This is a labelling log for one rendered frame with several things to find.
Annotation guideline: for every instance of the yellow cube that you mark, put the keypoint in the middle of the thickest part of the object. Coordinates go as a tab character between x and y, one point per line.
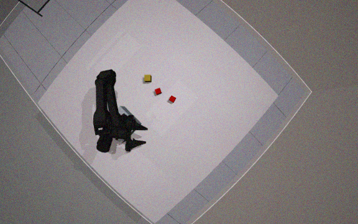
148	78

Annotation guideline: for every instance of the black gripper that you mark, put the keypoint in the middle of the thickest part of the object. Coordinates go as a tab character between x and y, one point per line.
125	133

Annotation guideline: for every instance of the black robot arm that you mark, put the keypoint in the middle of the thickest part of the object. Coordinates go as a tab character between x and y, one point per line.
102	118

